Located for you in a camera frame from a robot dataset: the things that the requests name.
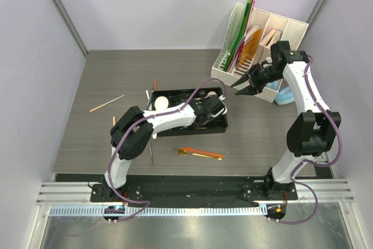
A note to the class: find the steel chopstick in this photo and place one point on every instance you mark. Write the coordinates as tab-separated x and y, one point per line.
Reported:
151	153

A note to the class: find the white spoon behind tray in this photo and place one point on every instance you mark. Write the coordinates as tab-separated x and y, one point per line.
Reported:
148	98

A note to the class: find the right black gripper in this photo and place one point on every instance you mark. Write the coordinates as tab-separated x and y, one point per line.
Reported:
256	87

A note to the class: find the green folder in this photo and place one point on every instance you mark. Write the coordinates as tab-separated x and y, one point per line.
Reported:
241	32

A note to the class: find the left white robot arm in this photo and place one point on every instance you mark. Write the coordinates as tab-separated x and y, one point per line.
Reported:
131	134

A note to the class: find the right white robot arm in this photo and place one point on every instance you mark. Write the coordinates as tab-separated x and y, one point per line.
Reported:
314	130

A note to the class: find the orange plastic utensil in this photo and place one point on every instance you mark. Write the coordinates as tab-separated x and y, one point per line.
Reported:
203	153

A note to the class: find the tan book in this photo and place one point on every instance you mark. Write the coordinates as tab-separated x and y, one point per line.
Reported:
265	44

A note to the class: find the light blue headphones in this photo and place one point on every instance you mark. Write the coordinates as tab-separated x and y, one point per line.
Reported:
284	96

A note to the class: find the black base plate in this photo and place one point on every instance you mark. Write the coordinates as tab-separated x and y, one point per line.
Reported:
194	188

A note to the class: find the black measuring scoop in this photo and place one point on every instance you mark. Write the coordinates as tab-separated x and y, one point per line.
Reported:
185	94

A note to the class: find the black utensil tray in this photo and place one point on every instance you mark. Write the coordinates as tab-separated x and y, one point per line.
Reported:
179	119

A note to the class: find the large white rice spoon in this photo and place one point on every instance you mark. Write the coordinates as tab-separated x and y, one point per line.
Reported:
160	104

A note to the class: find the wooden chopstick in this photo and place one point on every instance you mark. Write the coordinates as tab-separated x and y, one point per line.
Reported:
107	103

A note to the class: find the beige wooden spoon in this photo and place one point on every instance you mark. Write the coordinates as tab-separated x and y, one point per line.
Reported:
211	93

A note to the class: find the white file organizer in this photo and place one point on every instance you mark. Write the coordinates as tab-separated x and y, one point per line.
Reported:
273	28

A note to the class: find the orange book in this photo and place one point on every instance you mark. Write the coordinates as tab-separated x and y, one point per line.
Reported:
250	45

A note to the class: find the gold fork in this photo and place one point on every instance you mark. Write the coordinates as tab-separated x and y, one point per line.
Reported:
184	153

